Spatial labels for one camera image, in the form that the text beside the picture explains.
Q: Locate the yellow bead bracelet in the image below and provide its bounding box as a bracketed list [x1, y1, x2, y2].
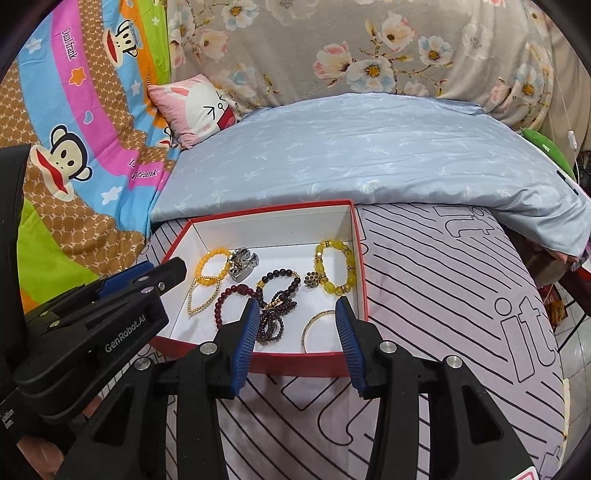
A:
[314, 239, 356, 296]

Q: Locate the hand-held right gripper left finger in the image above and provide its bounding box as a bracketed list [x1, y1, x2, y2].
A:
[55, 298, 260, 480]

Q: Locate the dark red bead bracelet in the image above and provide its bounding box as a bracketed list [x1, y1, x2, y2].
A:
[213, 285, 257, 330]

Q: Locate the gold bangle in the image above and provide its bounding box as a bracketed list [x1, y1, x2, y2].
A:
[302, 310, 340, 355]

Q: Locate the dark bead bracelet gold charm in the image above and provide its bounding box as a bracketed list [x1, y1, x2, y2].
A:
[255, 268, 303, 310]

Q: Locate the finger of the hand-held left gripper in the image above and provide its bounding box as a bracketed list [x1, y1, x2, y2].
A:
[25, 261, 154, 342]
[13, 257, 188, 425]

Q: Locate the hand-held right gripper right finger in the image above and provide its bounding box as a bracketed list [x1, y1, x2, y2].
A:
[335, 295, 532, 480]

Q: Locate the silver metal trinket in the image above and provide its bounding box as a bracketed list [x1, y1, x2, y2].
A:
[228, 247, 260, 281]

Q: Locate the green cushion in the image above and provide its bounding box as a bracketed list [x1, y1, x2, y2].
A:
[522, 129, 575, 181]

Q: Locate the pink rabbit pillow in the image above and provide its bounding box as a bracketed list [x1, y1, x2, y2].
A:
[148, 74, 241, 149]

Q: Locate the grey floral blanket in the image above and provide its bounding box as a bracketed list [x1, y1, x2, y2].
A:
[166, 0, 561, 130]

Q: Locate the colourful monkey print blanket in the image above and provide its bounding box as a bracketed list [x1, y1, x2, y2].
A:
[0, 0, 183, 315]

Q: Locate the light blue pillow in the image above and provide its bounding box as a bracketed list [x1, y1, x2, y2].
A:
[150, 92, 591, 261]

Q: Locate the red cardboard box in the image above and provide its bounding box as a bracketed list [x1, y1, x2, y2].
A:
[151, 198, 370, 379]

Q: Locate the gold bead chain bracelet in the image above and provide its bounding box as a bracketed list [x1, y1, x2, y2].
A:
[187, 272, 222, 317]

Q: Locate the orange bead bracelet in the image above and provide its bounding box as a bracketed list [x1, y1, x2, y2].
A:
[194, 248, 232, 287]

